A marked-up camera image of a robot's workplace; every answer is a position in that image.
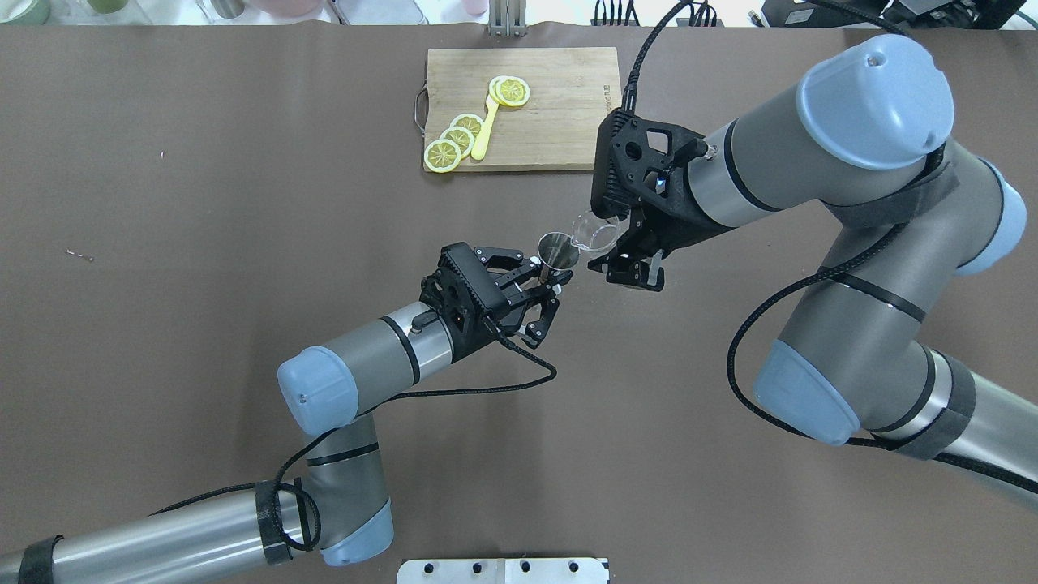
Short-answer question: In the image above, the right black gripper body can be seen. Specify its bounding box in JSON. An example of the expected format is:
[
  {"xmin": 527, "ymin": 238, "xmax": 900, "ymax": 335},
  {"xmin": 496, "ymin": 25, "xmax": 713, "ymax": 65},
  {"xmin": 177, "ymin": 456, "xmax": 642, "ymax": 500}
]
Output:
[{"xmin": 616, "ymin": 145, "xmax": 714, "ymax": 256}]

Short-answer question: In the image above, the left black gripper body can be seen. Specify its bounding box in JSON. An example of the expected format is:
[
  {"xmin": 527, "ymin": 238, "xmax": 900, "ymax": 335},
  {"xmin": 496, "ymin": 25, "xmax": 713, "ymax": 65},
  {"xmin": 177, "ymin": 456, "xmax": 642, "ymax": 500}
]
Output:
[{"xmin": 479, "ymin": 258, "xmax": 559, "ymax": 341}]

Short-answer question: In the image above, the small glass cup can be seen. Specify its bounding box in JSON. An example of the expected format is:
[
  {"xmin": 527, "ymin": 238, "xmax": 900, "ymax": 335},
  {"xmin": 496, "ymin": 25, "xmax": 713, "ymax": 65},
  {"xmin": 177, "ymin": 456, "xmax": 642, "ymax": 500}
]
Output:
[{"xmin": 570, "ymin": 208, "xmax": 620, "ymax": 254}]

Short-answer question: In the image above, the steel jigger measuring cup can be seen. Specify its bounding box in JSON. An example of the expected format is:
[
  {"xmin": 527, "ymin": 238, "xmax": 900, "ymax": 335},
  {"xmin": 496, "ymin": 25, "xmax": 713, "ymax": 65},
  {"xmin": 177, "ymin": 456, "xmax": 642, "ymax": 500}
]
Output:
[{"xmin": 537, "ymin": 232, "xmax": 581, "ymax": 287}]

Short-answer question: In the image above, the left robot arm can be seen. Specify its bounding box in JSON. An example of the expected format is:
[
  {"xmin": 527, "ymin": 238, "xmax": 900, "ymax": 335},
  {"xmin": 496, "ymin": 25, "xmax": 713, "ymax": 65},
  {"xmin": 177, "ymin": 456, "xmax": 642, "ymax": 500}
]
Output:
[{"xmin": 2, "ymin": 243, "xmax": 573, "ymax": 583}]

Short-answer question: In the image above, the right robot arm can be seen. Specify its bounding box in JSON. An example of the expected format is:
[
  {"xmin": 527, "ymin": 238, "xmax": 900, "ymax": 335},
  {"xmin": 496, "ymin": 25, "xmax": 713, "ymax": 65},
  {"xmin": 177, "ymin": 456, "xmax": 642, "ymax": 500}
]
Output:
[{"xmin": 588, "ymin": 34, "xmax": 1036, "ymax": 505}]

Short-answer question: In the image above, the wooden cutting board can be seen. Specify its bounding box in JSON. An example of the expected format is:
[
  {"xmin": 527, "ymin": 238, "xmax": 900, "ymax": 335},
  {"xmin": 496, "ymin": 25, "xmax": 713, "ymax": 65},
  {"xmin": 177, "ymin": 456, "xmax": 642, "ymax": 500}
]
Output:
[{"xmin": 425, "ymin": 47, "xmax": 623, "ymax": 173}]

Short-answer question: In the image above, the lemon slice middle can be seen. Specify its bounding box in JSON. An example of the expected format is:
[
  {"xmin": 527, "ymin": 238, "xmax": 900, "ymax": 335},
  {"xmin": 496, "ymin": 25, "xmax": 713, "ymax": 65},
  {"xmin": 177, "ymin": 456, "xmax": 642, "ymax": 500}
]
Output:
[{"xmin": 440, "ymin": 126, "xmax": 477, "ymax": 159}]

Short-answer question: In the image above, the lemon slice inner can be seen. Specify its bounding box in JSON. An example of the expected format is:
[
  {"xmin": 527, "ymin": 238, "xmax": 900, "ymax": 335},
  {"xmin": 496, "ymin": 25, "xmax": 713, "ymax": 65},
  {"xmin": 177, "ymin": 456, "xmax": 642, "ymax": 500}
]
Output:
[{"xmin": 450, "ymin": 112, "xmax": 483, "ymax": 137}]

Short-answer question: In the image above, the lemon slice on knife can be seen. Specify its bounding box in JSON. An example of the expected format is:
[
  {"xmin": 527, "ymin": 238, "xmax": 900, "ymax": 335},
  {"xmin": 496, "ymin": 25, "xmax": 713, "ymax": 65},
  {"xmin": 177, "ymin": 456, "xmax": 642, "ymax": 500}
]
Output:
[{"xmin": 488, "ymin": 76, "xmax": 531, "ymax": 108}]

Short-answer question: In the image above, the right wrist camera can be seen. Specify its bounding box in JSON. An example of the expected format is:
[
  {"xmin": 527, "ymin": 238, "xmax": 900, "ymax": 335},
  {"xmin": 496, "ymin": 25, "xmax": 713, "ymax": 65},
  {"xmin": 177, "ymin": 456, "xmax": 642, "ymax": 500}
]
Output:
[{"xmin": 590, "ymin": 108, "xmax": 709, "ymax": 221}]

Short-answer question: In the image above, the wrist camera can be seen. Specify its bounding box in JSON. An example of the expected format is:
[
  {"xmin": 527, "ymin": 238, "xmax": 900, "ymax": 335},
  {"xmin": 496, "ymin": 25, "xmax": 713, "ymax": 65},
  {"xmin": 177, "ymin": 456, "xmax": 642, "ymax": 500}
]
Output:
[
  {"xmin": 419, "ymin": 243, "xmax": 508, "ymax": 363},
  {"xmin": 590, "ymin": 108, "xmax": 709, "ymax": 221}
]

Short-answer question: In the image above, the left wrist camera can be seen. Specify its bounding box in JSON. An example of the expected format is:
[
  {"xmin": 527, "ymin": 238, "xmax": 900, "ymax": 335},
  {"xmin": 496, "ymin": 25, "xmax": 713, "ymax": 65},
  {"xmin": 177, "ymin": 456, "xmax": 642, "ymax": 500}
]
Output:
[{"xmin": 419, "ymin": 243, "xmax": 508, "ymax": 363}]

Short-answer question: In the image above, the aluminium frame post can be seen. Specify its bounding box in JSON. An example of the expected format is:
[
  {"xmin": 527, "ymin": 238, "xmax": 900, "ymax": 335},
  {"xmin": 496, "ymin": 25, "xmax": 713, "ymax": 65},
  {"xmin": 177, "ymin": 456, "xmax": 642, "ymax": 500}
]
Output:
[{"xmin": 488, "ymin": 0, "xmax": 527, "ymax": 37}]

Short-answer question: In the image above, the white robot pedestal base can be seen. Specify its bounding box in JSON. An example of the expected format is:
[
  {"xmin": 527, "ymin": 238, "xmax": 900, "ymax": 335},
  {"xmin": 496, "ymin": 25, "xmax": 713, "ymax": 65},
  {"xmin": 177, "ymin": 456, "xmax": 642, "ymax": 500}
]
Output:
[{"xmin": 397, "ymin": 557, "xmax": 611, "ymax": 583}]

